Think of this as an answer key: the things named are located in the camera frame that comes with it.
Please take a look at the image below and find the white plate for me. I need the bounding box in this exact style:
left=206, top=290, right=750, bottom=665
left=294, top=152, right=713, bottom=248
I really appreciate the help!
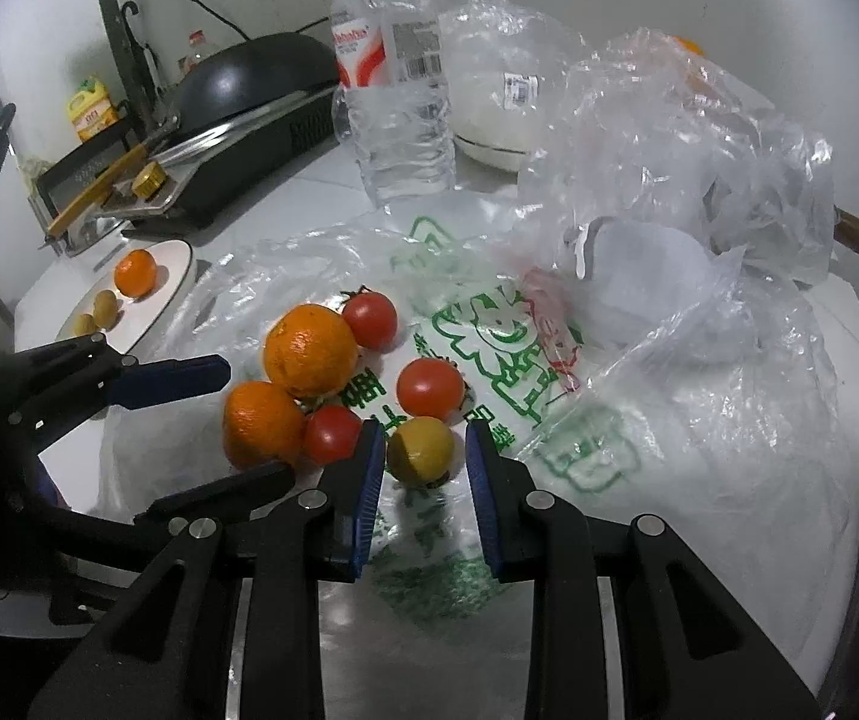
left=54, top=238, right=196, bottom=353

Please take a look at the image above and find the brown wooden handle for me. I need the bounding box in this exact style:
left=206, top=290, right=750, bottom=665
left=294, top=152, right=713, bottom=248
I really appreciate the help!
left=833, top=206, right=859, bottom=256

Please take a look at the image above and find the green printed plastic bag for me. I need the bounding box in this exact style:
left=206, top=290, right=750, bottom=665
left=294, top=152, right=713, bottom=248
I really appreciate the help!
left=99, top=195, right=859, bottom=691

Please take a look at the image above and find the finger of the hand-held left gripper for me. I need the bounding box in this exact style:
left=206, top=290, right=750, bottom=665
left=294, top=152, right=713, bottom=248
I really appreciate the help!
left=0, top=334, right=234, bottom=452
left=133, top=461, right=297, bottom=535

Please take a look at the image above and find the black metal rack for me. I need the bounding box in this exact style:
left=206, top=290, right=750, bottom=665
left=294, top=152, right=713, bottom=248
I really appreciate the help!
left=28, top=120, right=137, bottom=215

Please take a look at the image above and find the glass pot lid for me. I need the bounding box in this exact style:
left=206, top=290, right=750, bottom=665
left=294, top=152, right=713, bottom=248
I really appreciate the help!
left=39, top=199, right=137, bottom=252

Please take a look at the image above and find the red label plastic bottle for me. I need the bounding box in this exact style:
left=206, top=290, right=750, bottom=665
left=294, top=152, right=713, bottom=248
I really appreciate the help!
left=178, top=30, right=209, bottom=80

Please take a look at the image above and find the orange tangerine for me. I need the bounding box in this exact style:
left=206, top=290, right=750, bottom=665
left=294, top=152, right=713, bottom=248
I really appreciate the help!
left=264, top=304, right=360, bottom=398
left=222, top=381, right=306, bottom=470
left=114, top=249, right=157, bottom=298

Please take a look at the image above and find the yellow detergent bottle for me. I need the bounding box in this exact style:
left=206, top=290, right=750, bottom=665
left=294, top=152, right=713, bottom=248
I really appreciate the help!
left=65, top=73, right=122, bottom=145

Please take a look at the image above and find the black wok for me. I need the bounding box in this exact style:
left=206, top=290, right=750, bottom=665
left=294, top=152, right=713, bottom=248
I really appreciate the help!
left=46, top=31, right=340, bottom=241

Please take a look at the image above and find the black umbrella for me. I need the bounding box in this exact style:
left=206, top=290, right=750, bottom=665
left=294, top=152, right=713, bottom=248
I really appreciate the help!
left=120, top=0, right=164, bottom=121

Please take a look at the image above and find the grey vertical pipe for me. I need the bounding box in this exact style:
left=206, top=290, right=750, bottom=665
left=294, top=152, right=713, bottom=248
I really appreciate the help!
left=90, top=0, right=152, bottom=128

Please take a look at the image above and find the large orange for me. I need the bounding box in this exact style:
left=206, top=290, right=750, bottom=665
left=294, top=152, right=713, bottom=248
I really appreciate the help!
left=665, top=35, right=708, bottom=80

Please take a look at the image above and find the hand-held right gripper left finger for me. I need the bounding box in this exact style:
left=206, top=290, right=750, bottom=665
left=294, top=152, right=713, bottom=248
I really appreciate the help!
left=28, top=418, right=389, bottom=720

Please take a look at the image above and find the crumpled clear plastic bag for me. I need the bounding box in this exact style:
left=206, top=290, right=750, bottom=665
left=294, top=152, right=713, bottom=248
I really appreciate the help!
left=517, top=26, right=839, bottom=346

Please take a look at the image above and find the clear water bottle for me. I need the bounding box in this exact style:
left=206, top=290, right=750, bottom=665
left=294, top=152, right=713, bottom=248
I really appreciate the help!
left=330, top=0, right=454, bottom=207

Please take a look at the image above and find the steel induction cooker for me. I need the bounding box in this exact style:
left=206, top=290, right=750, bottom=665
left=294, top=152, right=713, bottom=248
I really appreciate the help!
left=37, top=82, right=348, bottom=237

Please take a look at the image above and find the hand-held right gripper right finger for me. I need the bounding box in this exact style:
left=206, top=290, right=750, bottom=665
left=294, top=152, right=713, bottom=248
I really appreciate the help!
left=463, top=418, right=824, bottom=720

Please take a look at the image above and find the red cherry tomato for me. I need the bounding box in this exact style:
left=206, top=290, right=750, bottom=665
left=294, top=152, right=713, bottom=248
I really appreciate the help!
left=341, top=289, right=399, bottom=351
left=397, top=358, right=466, bottom=421
left=303, top=405, right=364, bottom=466

